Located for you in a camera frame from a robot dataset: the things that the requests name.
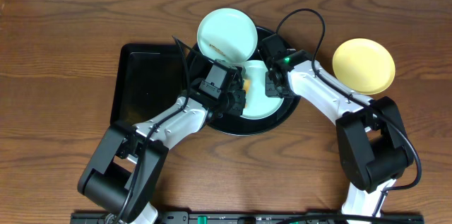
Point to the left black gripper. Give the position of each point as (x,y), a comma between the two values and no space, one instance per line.
(239,100)

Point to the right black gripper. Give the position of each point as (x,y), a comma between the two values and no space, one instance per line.
(270,92)

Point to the green yellow sponge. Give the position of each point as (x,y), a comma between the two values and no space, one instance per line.
(246,87)

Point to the light blue plate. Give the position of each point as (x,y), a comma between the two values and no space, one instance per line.
(258,105)
(227,34)

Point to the yellow plate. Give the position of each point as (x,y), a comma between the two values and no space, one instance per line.
(364,65)

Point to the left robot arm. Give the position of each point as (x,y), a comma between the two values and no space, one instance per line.
(124,169)

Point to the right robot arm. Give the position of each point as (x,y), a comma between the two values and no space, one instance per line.
(373,145)

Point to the round black tray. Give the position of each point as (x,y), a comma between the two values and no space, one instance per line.
(240,126)

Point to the rectangular black tray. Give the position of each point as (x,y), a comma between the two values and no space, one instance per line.
(150,78)

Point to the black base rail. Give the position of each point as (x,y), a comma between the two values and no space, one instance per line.
(181,217)

